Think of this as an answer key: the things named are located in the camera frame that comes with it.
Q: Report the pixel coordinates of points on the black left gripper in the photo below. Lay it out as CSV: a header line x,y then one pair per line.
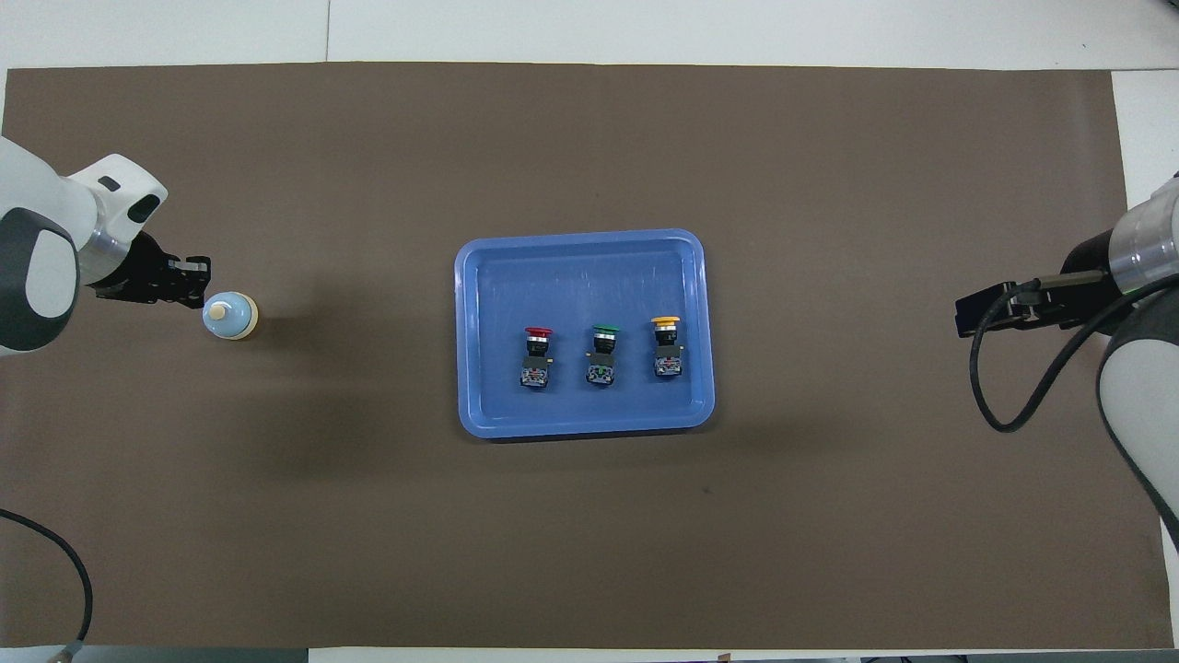
x,y
138,276

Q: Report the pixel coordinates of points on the blue plastic tray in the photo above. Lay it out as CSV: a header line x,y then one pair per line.
x,y
571,276

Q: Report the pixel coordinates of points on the brown table mat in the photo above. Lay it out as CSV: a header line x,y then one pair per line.
x,y
589,138

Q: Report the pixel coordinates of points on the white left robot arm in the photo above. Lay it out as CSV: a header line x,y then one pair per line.
x,y
37,276

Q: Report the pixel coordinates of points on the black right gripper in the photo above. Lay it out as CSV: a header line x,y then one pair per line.
x,y
999,308

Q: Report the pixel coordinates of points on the yellow push button switch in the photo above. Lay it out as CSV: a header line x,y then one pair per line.
x,y
667,354

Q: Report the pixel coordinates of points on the light blue service bell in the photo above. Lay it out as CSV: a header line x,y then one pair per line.
x,y
230,318

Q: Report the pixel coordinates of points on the green push button switch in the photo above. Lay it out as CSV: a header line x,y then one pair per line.
x,y
602,361

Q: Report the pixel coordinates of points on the red push button switch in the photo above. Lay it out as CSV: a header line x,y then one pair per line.
x,y
534,364

